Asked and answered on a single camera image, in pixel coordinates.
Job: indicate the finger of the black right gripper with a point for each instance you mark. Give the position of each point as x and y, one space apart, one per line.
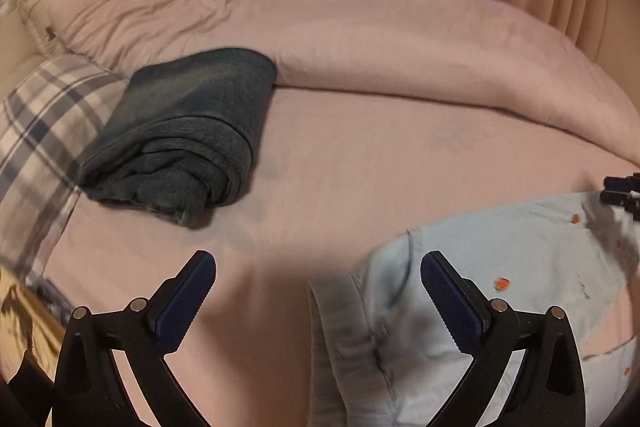
622 183
630 202

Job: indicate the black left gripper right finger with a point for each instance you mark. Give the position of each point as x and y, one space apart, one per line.
548 389

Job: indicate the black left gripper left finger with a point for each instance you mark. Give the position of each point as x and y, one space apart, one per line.
89 390

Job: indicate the light blue strawberry pants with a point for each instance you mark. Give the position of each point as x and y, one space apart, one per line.
382 356

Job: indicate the yellow patterned cloth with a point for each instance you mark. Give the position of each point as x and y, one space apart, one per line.
26 326

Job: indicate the folded dark grey jeans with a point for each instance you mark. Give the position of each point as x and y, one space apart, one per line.
184 137

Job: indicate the plaid blue white pillow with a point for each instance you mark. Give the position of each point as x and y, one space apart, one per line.
47 122

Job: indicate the pink bed sheet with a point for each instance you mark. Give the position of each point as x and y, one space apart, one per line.
338 174

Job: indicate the pink folded duvet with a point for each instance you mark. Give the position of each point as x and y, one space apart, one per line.
470 52

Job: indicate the beige pillow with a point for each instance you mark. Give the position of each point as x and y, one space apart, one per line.
35 15

